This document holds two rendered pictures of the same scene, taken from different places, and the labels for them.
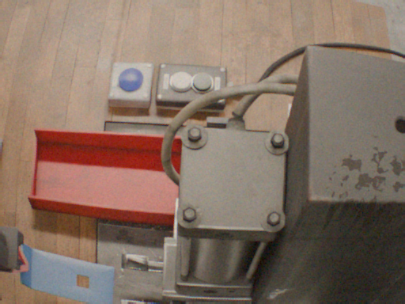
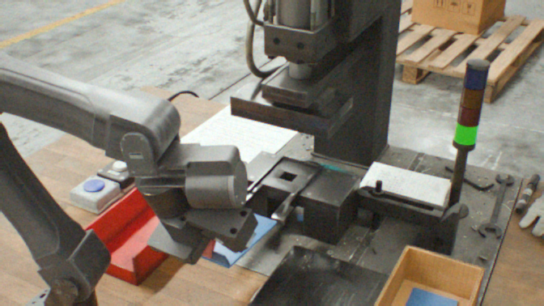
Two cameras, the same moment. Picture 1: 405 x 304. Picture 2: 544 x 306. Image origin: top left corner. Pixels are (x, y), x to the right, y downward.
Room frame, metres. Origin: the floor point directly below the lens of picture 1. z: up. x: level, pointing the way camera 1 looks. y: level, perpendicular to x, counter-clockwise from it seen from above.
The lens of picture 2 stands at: (-0.16, 0.81, 1.60)
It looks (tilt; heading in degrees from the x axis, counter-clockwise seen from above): 31 degrees down; 300
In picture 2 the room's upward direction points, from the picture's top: straight up
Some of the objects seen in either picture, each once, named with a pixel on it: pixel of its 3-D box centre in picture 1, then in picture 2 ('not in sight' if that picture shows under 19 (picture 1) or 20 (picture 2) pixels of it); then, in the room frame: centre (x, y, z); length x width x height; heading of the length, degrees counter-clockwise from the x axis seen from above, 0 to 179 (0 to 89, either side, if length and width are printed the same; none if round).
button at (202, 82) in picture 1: (202, 84); not in sight; (0.64, 0.01, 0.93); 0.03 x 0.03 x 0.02
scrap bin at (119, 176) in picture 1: (101, 176); (153, 219); (0.47, 0.15, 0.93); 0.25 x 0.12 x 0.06; 93
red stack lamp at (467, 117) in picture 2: not in sight; (469, 113); (0.04, -0.19, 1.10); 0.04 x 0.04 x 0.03
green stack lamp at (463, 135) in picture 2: not in sight; (466, 131); (0.04, -0.19, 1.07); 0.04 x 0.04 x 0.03
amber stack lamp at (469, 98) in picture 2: not in sight; (473, 95); (0.04, -0.19, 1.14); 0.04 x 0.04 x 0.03
